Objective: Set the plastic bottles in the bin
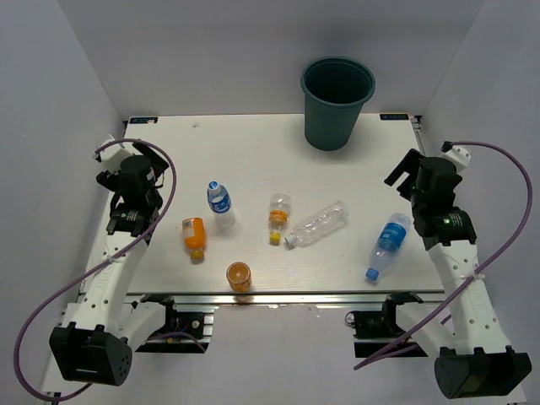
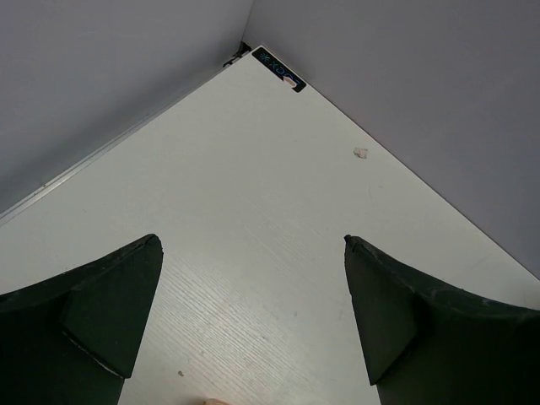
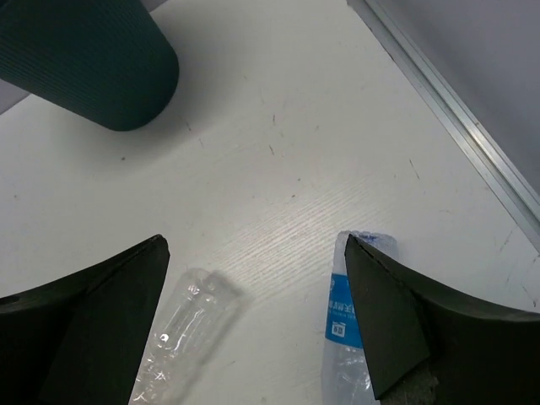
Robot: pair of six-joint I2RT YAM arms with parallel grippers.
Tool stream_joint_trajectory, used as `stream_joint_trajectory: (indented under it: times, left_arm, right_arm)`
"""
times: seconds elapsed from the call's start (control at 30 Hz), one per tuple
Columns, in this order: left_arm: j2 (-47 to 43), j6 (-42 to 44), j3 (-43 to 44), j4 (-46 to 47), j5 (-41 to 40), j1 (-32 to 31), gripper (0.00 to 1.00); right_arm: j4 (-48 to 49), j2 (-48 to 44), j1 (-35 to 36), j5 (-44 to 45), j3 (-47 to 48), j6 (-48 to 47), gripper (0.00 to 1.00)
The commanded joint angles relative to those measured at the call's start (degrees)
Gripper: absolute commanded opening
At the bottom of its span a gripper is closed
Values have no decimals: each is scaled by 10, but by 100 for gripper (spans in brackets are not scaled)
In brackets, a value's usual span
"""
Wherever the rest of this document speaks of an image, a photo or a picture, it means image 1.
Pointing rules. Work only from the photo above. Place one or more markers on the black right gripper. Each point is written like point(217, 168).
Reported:
point(408, 164)

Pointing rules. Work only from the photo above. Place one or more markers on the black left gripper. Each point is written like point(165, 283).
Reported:
point(110, 180)

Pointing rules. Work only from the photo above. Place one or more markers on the blue label water bottle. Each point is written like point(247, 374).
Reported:
point(220, 204)
point(387, 246)

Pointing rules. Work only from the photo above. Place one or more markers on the orange juice bottle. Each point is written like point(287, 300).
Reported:
point(194, 237)
point(279, 210)

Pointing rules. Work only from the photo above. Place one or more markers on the clear plastic bottle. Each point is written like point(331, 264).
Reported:
point(317, 226)

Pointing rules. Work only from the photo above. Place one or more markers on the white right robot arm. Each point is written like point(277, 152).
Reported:
point(475, 358)

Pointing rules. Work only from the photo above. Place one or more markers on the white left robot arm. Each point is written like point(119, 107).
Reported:
point(97, 344)

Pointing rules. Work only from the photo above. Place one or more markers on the dark green plastic bin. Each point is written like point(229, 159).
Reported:
point(335, 89)

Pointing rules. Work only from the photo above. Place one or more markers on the left blue table sticker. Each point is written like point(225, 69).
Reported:
point(143, 120)

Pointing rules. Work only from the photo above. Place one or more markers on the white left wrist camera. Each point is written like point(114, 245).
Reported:
point(110, 149)

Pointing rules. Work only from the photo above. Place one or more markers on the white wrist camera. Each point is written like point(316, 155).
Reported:
point(110, 149)
point(456, 154)

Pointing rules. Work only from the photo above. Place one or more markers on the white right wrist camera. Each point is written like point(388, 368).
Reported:
point(456, 154)

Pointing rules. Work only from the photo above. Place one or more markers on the aluminium table front rail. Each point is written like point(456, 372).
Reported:
point(280, 299)

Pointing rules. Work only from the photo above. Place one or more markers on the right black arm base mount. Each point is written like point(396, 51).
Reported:
point(372, 328)

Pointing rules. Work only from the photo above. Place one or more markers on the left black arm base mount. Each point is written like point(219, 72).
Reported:
point(183, 330)

